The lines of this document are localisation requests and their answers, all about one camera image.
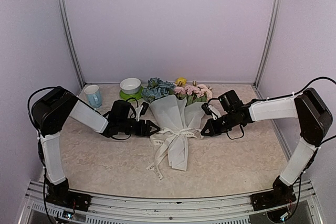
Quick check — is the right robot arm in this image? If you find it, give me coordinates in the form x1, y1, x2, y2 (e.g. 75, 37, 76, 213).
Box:
196, 119, 335, 223

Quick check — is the green plate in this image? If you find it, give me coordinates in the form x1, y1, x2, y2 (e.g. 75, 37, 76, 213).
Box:
119, 86, 144, 100

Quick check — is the white bowl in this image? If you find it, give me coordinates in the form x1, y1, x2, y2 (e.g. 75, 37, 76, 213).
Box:
120, 78, 141, 94

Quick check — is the aluminium front rail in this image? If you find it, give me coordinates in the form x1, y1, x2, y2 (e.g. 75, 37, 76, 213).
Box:
18, 180, 326, 223

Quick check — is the blue hydrangea fake flower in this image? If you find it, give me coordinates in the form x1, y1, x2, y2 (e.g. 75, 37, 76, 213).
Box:
141, 78, 176, 103

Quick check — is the cream ribbon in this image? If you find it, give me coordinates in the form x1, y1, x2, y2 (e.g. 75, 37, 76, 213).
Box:
146, 127, 203, 180

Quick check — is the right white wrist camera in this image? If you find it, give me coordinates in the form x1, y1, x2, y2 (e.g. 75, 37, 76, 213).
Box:
201, 103, 220, 120

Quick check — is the left aluminium frame post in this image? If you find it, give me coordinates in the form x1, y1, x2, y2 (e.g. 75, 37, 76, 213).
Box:
57, 0, 86, 89

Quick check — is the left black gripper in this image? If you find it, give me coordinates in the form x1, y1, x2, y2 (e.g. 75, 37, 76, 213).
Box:
118, 119, 160, 136

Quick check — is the yellow fake flower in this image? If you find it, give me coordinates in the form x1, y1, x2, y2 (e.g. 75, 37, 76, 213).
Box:
175, 77, 187, 87

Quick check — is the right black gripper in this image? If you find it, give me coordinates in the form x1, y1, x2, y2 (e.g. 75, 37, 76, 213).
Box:
201, 110, 237, 136

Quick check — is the right aluminium frame post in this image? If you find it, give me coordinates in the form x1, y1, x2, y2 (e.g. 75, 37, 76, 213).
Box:
254, 0, 281, 89

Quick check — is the aluminium frame post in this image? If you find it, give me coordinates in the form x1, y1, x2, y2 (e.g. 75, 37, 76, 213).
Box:
57, 0, 86, 89
254, 0, 281, 89

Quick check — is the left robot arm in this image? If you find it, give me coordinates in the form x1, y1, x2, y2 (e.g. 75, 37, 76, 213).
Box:
27, 86, 160, 212

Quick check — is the light blue mug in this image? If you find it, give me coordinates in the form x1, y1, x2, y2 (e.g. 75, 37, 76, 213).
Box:
84, 84, 102, 108

